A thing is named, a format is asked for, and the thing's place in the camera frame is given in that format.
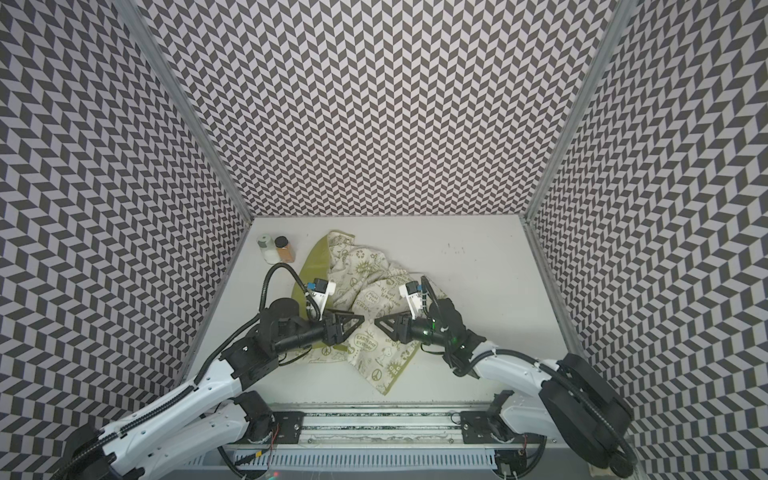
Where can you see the orange spice jar black lid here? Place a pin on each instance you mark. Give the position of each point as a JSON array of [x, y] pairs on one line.
[[284, 249]]

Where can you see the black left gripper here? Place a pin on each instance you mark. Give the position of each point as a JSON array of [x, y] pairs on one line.
[[330, 328]]

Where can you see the metal base rail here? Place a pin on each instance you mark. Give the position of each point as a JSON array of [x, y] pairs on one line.
[[380, 426]]

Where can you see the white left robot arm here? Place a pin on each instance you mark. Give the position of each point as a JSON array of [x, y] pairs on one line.
[[218, 405]]

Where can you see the white spice jar green lid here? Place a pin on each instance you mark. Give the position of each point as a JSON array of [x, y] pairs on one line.
[[268, 249]]

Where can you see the aluminium corner post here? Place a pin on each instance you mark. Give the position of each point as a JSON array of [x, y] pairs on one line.
[[139, 31], [617, 24]]

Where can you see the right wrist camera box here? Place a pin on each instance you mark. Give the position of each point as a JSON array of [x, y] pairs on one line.
[[416, 299]]

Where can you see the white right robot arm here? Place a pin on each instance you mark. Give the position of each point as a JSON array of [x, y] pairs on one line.
[[565, 399]]

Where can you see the aluminium left corner post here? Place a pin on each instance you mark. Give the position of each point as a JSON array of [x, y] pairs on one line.
[[139, 31]]

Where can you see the green and cream printed jacket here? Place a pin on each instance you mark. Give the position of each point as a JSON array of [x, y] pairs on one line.
[[367, 284]]

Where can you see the aluminium right corner post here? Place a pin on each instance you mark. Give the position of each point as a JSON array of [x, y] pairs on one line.
[[617, 24]]

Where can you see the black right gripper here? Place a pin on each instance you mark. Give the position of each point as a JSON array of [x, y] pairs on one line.
[[405, 328]]

